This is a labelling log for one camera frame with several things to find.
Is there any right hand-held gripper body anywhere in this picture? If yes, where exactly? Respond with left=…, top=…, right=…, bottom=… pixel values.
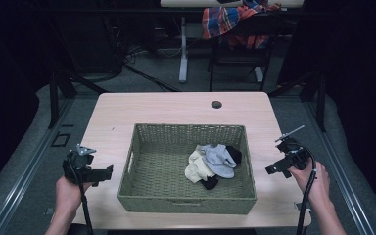
left=274, top=124, right=311, bottom=171

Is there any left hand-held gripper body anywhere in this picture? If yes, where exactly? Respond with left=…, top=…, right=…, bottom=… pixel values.
left=62, top=143, right=108, bottom=188

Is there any black sock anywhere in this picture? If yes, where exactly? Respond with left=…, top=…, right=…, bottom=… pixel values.
left=224, top=145, right=244, bottom=166
left=199, top=175, right=220, bottom=191

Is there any green woven basket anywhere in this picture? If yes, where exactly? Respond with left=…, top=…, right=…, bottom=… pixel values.
left=117, top=122, right=258, bottom=215

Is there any grey sock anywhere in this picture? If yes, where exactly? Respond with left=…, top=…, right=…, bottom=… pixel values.
left=196, top=143, right=238, bottom=180

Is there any cream sock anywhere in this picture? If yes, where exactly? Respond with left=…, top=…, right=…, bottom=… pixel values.
left=184, top=149, right=217, bottom=185

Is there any person's right hand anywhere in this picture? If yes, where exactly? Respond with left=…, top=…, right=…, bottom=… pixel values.
left=288, top=161, right=331, bottom=205

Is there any person's left hand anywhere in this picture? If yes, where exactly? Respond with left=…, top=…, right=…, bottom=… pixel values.
left=55, top=175, right=94, bottom=214

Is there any black metal stand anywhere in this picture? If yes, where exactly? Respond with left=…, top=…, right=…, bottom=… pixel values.
left=267, top=70, right=328, bottom=133
left=47, top=69, right=110, bottom=129

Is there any black chair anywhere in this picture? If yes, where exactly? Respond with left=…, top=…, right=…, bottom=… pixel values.
left=207, top=12, right=277, bottom=93

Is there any plaid cloth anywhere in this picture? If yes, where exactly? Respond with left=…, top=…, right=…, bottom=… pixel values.
left=201, top=0, right=282, bottom=50

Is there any white desk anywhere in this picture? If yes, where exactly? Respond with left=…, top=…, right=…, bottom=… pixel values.
left=160, top=0, right=306, bottom=84

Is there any left hand-held gripper cable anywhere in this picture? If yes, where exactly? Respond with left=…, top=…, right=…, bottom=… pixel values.
left=67, top=158, right=95, bottom=235

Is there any hand-held gripper cable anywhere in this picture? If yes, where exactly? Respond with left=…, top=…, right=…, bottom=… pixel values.
left=67, top=158, right=95, bottom=235
left=291, top=142, right=318, bottom=235

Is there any right hand-held gripper cable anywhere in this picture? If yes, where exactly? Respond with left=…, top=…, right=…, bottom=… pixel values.
left=291, top=142, right=318, bottom=235

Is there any aluminium floor rail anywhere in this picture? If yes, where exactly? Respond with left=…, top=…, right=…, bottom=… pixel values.
left=0, top=97, right=76, bottom=235
left=303, top=101, right=376, bottom=235

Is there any black floor cable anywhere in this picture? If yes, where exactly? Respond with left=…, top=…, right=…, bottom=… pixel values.
left=122, top=45, right=181, bottom=93

